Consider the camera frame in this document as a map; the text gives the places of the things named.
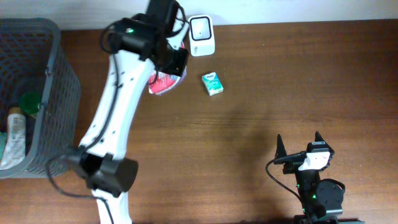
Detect red purple tissue pack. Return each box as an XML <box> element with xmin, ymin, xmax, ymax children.
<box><xmin>148</xmin><ymin>67</ymin><xmax>187</xmax><ymax>95</ymax></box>

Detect green kleenex tissue pack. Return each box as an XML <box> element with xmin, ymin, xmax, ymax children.
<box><xmin>201</xmin><ymin>72</ymin><xmax>224</xmax><ymax>96</ymax></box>

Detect green lid jar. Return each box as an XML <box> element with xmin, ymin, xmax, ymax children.
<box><xmin>19</xmin><ymin>91</ymin><xmax>41</xmax><ymax>118</ymax></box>

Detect white cream tube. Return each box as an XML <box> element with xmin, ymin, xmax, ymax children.
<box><xmin>1</xmin><ymin>107</ymin><xmax>26</xmax><ymax>170</ymax></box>

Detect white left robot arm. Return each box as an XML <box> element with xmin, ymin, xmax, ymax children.
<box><xmin>58</xmin><ymin>0</ymin><xmax>189</xmax><ymax>223</ymax></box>

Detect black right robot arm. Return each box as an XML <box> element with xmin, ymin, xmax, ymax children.
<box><xmin>266</xmin><ymin>131</ymin><xmax>362</xmax><ymax>224</ymax></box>

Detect white barcode scanner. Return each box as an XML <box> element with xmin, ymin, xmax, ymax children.
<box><xmin>188</xmin><ymin>15</ymin><xmax>215</xmax><ymax>57</ymax></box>

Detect grey plastic mesh basket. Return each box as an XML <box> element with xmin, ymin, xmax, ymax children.
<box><xmin>1</xmin><ymin>18</ymin><xmax>81</xmax><ymax>179</ymax></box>

